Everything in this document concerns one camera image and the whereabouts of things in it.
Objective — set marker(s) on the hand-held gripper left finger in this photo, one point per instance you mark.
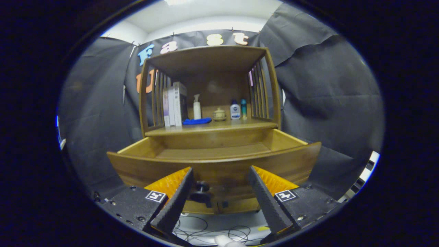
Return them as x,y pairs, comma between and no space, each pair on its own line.
177,202

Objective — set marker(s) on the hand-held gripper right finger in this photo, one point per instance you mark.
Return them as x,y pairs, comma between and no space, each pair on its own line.
267,202

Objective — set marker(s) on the wooden drawer with black knob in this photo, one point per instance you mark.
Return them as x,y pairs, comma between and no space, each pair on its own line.
221,171

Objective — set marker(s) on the wooden cabinet door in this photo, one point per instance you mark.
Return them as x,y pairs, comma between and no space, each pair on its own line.
240,206
197,208

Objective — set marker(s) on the wooden countertop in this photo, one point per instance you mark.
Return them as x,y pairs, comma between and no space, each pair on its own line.
240,124

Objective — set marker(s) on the wooden cabinet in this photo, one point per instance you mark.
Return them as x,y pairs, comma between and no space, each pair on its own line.
219,65

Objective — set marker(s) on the blue folded cloth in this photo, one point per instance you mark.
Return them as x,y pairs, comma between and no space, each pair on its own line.
197,121

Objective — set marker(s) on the thin pink white book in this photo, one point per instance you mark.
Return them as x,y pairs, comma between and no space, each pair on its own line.
166,109

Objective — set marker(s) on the white pump bottle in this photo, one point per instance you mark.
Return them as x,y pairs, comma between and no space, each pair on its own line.
197,110

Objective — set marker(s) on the teal slim bottle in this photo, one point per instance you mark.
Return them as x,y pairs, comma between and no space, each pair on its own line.
243,109

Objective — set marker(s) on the white bottle with blue cap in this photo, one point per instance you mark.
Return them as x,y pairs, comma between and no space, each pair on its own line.
235,111

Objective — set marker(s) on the lidded ceramic tea cup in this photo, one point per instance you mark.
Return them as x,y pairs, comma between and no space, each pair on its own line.
219,114

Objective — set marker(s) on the large book with portrait cover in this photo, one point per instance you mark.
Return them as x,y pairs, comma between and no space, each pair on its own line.
179,104

